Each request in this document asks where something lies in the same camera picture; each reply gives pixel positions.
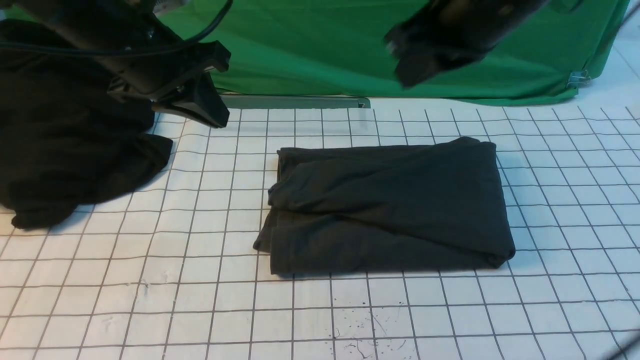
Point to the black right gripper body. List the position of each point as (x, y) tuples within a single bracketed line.
[(446, 35)]

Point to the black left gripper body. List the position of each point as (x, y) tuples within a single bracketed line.
[(158, 61)]

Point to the black crumpled cloth pile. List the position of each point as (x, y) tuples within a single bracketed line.
[(65, 143)]

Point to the green backdrop cloth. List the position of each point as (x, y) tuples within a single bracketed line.
[(336, 47)]

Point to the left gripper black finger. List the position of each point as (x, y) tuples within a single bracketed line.
[(197, 100), (208, 57)]

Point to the white grid table mat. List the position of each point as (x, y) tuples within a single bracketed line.
[(169, 272)]

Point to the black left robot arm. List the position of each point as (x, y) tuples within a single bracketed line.
[(90, 25)]

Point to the silver binder clip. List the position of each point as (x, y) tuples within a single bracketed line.
[(578, 79)]

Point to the gray metal bar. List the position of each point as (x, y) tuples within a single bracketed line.
[(251, 102)]

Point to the gray long-sleeved shirt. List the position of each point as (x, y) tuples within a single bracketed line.
[(390, 208)]

